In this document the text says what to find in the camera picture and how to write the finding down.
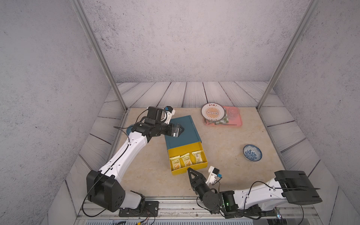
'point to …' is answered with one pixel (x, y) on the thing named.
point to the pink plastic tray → (224, 121)
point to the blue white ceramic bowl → (252, 153)
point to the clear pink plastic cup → (233, 114)
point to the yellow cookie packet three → (198, 156)
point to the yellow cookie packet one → (175, 162)
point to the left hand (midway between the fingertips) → (179, 128)
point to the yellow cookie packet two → (186, 159)
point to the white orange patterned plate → (213, 111)
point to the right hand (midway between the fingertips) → (186, 174)
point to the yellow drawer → (182, 151)
